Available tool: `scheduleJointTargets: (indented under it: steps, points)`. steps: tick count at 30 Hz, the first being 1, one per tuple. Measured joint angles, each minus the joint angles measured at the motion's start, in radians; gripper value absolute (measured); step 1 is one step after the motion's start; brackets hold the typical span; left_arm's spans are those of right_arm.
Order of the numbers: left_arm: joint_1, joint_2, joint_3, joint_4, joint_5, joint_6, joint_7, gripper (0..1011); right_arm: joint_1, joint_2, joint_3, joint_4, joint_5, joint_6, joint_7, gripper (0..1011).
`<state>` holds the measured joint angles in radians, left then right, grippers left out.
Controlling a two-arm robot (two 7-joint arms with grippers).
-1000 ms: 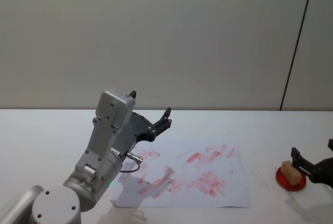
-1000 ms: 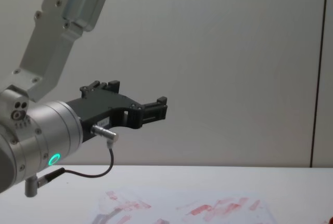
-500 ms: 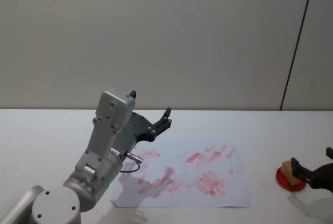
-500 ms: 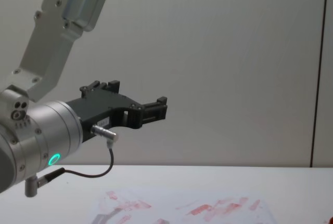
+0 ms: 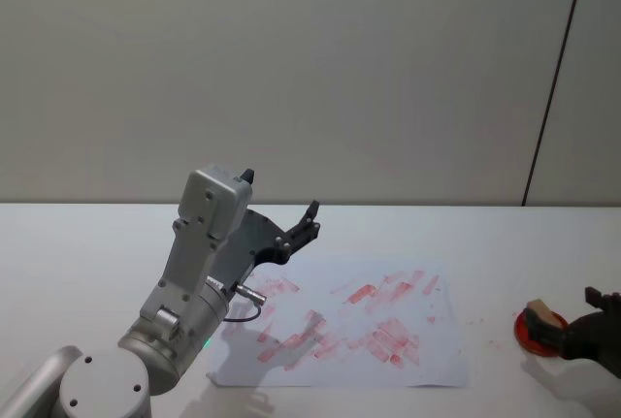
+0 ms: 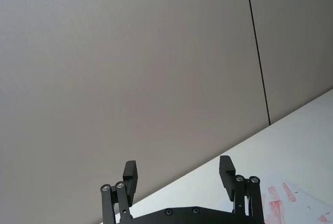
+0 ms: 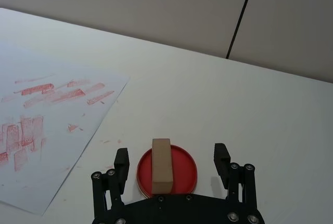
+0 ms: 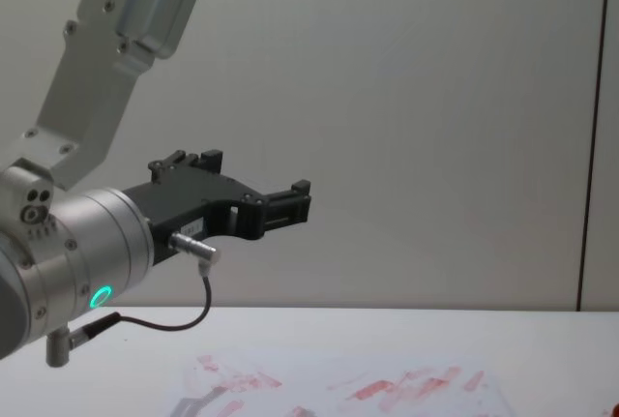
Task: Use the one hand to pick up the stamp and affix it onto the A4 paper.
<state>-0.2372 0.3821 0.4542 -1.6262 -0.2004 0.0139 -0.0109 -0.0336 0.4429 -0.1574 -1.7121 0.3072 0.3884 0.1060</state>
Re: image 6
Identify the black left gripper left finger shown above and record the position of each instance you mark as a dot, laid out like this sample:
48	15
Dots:
129	182

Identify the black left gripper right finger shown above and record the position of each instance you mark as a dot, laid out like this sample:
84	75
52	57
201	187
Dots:
227	182

